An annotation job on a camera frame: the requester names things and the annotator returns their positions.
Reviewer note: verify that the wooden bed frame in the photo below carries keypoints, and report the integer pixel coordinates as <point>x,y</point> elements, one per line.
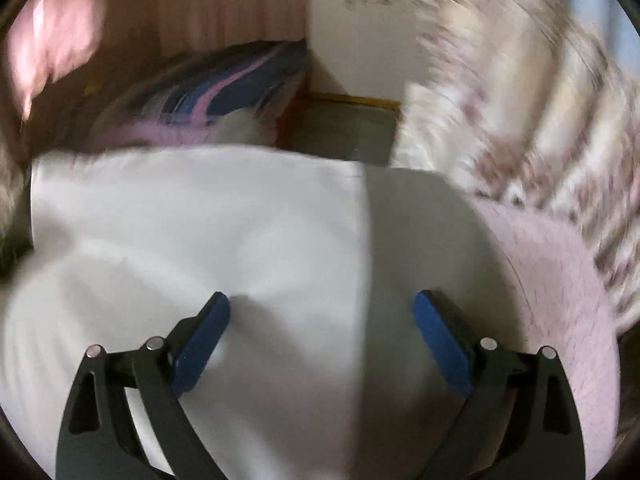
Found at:
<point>286,120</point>

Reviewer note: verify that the white fluffy cushion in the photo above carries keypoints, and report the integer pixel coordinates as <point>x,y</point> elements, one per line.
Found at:
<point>240,127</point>

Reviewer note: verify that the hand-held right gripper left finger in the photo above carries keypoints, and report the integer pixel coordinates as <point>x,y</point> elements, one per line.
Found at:
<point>200,345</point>

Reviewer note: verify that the blue pink striped bedding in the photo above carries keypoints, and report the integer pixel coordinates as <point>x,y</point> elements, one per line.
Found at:
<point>225,85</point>

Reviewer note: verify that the white large garment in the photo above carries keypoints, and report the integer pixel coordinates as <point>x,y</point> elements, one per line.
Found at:
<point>250,235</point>

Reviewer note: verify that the pink fuzzy blanket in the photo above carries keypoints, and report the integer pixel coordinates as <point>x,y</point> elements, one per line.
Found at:
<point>560,310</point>

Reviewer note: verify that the pink curtain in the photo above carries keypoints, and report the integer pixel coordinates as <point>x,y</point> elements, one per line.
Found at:
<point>55,35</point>

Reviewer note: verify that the white door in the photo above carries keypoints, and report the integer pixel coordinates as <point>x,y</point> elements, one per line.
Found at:
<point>360,50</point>

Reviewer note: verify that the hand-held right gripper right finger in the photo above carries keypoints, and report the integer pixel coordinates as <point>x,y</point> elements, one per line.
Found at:
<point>442,345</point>

